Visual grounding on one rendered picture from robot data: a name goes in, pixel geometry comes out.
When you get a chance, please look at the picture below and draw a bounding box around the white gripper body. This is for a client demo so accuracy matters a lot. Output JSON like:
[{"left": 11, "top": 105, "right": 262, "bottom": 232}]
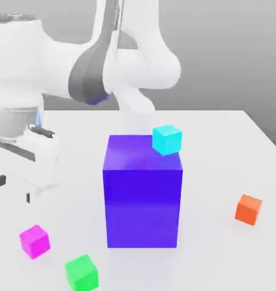
[{"left": 0, "top": 135, "right": 62, "bottom": 191}]

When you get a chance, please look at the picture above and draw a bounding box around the small magenta cube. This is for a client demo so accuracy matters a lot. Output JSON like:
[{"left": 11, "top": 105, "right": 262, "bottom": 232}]
[{"left": 19, "top": 224, "right": 51, "bottom": 260}]

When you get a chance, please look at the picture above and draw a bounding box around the small green cube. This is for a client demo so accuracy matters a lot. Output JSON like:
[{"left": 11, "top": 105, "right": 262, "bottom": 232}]
[{"left": 64, "top": 253, "right": 99, "bottom": 291}]

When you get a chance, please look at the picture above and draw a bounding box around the small cyan cube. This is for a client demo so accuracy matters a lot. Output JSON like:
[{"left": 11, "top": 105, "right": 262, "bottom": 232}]
[{"left": 151, "top": 124, "right": 183, "bottom": 157}]

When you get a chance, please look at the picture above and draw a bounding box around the small orange cube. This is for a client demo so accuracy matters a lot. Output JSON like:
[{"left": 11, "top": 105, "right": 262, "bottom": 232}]
[{"left": 234, "top": 194, "right": 263, "bottom": 227}]

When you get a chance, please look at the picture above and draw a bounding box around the large purple box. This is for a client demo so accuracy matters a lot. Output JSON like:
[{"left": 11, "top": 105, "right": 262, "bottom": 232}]
[{"left": 102, "top": 134, "right": 183, "bottom": 249}]

